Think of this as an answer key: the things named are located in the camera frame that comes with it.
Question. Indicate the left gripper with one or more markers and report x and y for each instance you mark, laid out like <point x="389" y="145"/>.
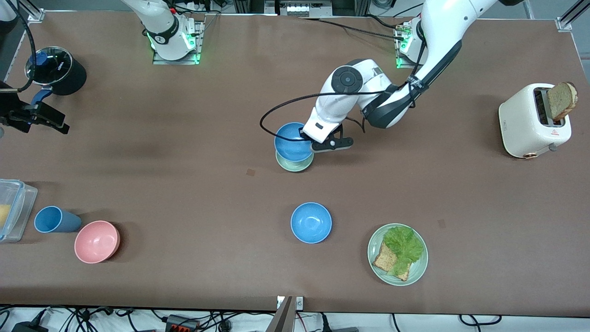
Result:
<point x="301" y="132"/>

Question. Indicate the blue bowl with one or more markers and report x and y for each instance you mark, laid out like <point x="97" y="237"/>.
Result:
<point x="290" y="140"/>
<point x="311" y="222"/>

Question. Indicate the green bowl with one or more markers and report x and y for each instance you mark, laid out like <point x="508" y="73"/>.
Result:
<point x="295" y="165"/>

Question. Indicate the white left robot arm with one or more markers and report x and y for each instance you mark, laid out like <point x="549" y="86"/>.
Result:
<point x="442" y="27"/>

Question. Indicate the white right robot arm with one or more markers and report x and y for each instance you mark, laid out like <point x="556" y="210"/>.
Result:
<point x="166" y="27"/>

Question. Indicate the pink bowl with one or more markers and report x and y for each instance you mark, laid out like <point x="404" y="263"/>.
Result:
<point x="97" y="242"/>

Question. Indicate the glass lid blue knob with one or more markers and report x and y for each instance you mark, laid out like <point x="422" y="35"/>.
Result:
<point x="55" y="67"/>

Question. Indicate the clear plastic container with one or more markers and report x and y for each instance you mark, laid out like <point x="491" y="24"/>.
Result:
<point x="20" y="207"/>

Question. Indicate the yellow food piece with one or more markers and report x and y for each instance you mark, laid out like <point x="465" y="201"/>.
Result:
<point x="3" y="216"/>

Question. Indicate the blue cup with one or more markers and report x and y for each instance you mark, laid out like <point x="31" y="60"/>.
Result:
<point x="57" y="220"/>

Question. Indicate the grey control box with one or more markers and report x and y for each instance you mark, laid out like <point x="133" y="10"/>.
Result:
<point x="302" y="8"/>

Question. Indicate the green lettuce leaf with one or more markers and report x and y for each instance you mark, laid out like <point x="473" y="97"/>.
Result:
<point x="404" y="244"/>

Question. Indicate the brown bread slice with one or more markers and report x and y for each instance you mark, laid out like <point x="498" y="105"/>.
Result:
<point x="383" y="260"/>

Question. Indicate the green plate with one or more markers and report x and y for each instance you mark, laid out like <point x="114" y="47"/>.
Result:
<point x="417" y="272"/>

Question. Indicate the cream white toaster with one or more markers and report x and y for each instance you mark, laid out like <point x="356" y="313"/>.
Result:
<point x="521" y="124"/>

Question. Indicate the black orange power adapter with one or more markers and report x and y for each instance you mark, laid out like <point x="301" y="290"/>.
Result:
<point x="182" y="323"/>

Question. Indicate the brown toast slice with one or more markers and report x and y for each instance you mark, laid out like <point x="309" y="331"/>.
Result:
<point x="562" y="99"/>

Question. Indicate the aluminium frame post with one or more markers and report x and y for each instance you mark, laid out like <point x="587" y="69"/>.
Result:
<point x="571" y="16"/>
<point x="36" y="11"/>

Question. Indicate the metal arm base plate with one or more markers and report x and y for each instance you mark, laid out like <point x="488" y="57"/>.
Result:
<point x="400" y="57"/>
<point x="199" y="46"/>

